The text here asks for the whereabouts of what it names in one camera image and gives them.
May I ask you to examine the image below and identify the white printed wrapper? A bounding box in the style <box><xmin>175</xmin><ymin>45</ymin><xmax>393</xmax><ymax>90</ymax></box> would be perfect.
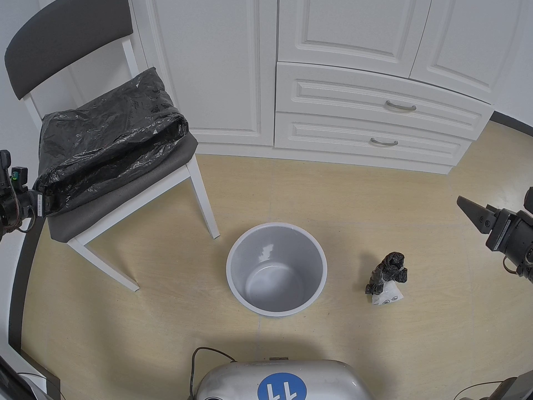
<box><xmin>371</xmin><ymin>282</ymin><xmax>404</xmax><ymax>306</ymax></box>

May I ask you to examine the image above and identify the crumpled black plastic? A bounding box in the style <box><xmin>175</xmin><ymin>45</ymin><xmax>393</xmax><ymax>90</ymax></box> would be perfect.
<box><xmin>365</xmin><ymin>252</ymin><xmax>409</xmax><ymax>296</ymax></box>

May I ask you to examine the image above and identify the black plastic bag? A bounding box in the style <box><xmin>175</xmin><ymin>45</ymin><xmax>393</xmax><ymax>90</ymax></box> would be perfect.
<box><xmin>35</xmin><ymin>67</ymin><xmax>190</xmax><ymax>218</ymax></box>

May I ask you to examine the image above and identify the black cable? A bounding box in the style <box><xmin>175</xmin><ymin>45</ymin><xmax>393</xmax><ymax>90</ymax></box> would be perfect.
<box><xmin>454</xmin><ymin>383</ymin><xmax>506</xmax><ymax>400</ymax></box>
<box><xmin>189</xmin><ymin>347</ymin><xmax>238</xmax><ymax>400</ymax></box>

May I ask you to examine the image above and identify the white chair grey seat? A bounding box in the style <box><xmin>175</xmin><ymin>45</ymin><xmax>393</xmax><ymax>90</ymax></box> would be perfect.
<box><xmin>4</xmin><ymin>0</ymin><xmax>221</xmax><ymax>293</ymax></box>

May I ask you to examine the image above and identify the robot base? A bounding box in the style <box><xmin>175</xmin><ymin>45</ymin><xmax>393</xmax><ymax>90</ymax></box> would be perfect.
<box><xmin>196</xmin><ymin>359</ymin><xmax>375</xmax><ymax>400</ymax></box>

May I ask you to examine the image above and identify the white trash bin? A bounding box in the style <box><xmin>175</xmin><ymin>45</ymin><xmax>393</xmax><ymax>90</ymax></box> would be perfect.
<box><xmin>226</xmin><ymin>222</ymin><xmax>326</xmax><ymax>317</ymax></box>

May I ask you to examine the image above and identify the white wardrobe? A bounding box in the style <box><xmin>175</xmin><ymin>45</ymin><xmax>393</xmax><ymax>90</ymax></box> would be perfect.
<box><xmin>125</xmin><ymin>0</ymin><xmax>526</xmax><ymax>177</ymax></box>

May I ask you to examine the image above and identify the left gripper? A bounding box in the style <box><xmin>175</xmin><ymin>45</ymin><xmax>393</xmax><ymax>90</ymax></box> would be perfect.
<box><xmin>17</xmin><ymin>190</ymin><xmax>46</xmax><ymax>219</ymax></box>

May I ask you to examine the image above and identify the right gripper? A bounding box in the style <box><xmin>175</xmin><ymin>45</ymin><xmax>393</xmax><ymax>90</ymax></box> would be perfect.
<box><xmin>457</xmin><ymin>196</ymin><xmax>533</xmax><ymax>261</ymax></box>

